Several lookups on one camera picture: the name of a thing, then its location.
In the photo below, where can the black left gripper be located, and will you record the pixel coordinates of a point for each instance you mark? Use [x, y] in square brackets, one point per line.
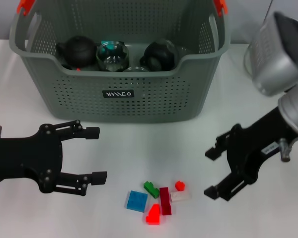
[22, 156]

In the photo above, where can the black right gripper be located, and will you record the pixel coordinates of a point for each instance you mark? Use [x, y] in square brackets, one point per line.
[250, 146]

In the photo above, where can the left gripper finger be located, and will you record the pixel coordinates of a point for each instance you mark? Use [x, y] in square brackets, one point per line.
[99, 178]

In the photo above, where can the small orange-red building block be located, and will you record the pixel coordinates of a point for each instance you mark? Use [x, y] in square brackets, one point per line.
[179, 186]

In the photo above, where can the white building block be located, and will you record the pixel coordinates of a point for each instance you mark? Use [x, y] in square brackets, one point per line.
[180, 196]

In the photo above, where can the glass teacup with black sleeve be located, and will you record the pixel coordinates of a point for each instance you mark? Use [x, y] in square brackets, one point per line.
[136, 69]
[111, 59]
[156, 54]

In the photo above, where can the teal square block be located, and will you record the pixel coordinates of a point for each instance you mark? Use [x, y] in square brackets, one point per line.
[108, 45]

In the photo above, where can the blue flat square block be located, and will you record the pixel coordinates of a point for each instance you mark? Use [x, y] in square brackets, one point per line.
[136, 200]

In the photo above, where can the green stepped building block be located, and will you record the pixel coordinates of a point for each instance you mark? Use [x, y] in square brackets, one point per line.
[151, 189]

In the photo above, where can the grey-green perforated storage basket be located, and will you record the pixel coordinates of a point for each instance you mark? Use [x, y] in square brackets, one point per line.
[151, 104]

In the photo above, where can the bright red slope block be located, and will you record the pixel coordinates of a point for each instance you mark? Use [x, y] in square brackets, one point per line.
[153, 215]

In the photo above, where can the dark red building brick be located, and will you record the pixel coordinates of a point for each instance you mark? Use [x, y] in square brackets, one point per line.
[165, 200]

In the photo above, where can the black clay teapot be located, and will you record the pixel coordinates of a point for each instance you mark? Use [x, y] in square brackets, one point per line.
[78, 50]

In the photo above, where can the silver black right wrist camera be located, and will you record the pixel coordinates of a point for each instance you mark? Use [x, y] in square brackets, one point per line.
[270, 62]

